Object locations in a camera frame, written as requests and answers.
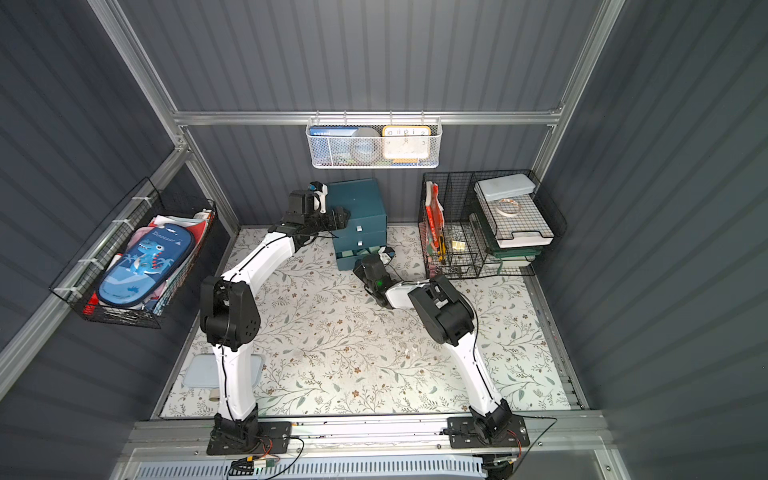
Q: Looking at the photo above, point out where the teal drawer cabinet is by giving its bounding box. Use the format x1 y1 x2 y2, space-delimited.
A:
327 178 387 271

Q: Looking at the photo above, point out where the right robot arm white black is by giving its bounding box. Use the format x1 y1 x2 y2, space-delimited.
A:
353 247 513 442

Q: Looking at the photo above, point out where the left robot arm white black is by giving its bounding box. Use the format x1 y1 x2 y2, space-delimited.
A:
200 182 350 431

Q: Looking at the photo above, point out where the grey tape roll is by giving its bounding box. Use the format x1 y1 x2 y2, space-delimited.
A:
349 127 382 164

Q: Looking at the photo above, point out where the floral table mat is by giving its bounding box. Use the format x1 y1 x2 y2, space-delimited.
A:
157 224 574 419

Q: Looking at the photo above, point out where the red book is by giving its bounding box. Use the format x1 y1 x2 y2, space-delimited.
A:
424 181 446 263

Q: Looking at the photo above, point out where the yellow alarm clock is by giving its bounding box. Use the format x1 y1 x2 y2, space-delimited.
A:
382 125 432 162

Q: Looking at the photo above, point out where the white box on organizer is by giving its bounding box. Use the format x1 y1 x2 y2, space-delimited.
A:
474 174 536 202

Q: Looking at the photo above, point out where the checkered notebook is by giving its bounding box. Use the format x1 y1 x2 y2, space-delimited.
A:
475 191 555 249

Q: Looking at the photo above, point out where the blue dinosaur pencil case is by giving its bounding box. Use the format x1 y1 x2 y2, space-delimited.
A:
96 223 195 309

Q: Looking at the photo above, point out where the light blue tin box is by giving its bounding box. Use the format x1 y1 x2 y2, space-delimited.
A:
182 354 264 389

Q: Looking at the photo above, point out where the white wire wall basket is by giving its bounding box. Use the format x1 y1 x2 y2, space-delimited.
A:
305 115 443 170

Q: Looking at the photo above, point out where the black wire desk organizer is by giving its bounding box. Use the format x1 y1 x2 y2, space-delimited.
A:
419 170 567 280

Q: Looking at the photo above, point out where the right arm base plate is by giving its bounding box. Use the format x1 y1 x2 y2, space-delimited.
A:
441 414 531 449

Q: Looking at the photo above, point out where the black wire side basket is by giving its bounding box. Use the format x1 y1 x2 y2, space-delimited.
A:
50 178 217 329

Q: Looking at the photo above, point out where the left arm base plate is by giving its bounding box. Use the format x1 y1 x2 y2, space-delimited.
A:
206 419 292 456

